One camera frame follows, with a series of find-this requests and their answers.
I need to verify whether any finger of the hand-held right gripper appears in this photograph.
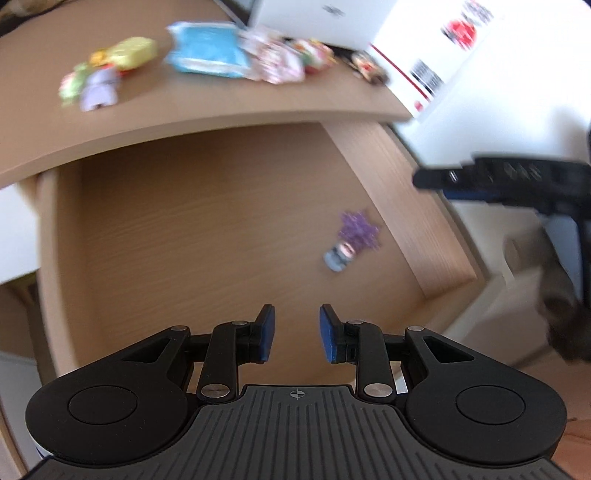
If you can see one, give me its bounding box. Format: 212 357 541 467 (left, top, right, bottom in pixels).
412 161 478 190
441 186 539 207

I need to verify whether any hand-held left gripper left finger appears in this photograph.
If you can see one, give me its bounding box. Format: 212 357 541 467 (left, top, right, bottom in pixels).
117 304 277 405

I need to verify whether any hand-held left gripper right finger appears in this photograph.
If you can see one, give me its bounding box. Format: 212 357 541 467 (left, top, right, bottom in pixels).
320 304 476 404

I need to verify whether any purple patterned packet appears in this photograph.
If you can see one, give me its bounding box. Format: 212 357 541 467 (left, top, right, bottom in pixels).
322 209 384 273

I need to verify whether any wooden drawer with white front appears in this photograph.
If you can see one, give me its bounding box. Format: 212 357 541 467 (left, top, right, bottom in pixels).
34 121 478 398

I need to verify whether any brown red snack packet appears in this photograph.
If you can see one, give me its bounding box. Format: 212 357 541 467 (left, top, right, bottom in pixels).
350 51 391 87

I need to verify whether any red green snack packet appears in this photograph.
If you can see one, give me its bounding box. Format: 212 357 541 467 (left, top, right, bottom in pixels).
295 39 336 75

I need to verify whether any pink white snack packet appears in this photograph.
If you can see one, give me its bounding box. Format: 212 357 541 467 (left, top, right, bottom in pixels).
240 27 306 85

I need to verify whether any blue snack packet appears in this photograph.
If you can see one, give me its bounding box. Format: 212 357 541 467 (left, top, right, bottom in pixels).
165 22 252 80

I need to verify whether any lilac snack packet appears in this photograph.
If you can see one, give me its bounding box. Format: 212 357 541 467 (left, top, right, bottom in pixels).
79 67 122 112

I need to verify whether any yellow snack packet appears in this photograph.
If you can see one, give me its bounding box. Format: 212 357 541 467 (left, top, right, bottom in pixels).
107 37 158 71

